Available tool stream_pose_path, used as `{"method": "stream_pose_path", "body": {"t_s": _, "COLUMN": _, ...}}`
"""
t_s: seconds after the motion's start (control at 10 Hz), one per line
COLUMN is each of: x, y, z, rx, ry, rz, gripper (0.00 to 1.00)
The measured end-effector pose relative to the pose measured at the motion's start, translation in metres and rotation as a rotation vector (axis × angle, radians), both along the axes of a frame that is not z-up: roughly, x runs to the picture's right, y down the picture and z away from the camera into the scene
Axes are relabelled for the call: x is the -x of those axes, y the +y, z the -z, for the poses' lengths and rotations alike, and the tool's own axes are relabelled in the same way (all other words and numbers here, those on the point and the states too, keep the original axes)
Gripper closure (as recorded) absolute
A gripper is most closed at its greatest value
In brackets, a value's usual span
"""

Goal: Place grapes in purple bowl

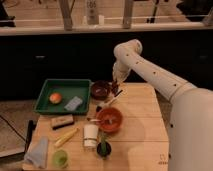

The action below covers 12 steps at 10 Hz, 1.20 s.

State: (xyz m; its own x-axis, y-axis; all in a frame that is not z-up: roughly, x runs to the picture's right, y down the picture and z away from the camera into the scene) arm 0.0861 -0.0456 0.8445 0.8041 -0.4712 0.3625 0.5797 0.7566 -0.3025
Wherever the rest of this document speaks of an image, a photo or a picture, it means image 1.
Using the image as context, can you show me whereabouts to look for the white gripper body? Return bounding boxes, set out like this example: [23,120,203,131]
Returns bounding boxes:
[112,62,131,84]

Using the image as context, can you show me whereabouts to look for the dark purple grapes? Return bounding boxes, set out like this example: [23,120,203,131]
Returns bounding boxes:
[111,81,119,95]

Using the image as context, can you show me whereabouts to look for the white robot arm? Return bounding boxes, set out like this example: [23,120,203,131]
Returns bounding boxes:
[112,39,213,171]

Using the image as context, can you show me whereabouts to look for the purple bowl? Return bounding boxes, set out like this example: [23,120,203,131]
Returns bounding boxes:
[91,80,110,100]

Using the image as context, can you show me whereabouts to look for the orange red bowl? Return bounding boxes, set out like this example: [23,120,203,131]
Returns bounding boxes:
[96,107,123,133]

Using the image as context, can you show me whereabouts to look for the metal spoon in bowl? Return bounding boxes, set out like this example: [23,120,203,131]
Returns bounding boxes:
[87,118,115,124]

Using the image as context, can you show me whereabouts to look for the grey blue sponge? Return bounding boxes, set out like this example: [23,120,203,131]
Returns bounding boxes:
[65,96,83,111]

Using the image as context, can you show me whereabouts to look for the green plastic tray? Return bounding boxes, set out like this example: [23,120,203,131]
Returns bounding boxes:
[34,79,91,115]

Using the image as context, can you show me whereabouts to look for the white cup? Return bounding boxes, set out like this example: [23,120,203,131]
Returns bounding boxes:
[83,124,99,148]

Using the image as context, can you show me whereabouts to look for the orange peach fruit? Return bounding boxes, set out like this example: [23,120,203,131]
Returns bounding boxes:
[49,93,62,104]

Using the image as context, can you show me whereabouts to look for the wooden block eraser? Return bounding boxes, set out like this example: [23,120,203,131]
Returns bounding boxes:
[51,115,74,130]

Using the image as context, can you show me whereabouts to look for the green plastic cup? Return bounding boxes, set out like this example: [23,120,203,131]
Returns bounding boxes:
[52,150,68,168]

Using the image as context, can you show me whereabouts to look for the grey blue cloth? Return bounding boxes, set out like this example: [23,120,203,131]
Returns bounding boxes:
[24,137,49,169]

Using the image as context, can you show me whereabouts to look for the white handled brush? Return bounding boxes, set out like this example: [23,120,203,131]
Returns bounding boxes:
[96,90,123,112]

